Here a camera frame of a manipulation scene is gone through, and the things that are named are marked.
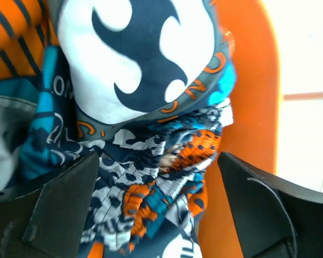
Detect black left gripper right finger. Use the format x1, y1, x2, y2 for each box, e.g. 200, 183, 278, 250
217, 152, 323, 258

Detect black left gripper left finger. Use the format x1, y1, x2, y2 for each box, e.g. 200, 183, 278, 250
0, 152, 99, 258

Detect colourful patterned shorts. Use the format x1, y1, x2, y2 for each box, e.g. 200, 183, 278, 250
0, 0, 237, 258

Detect orange plastic basket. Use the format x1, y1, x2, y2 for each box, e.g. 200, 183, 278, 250
198, 1, 280, 257

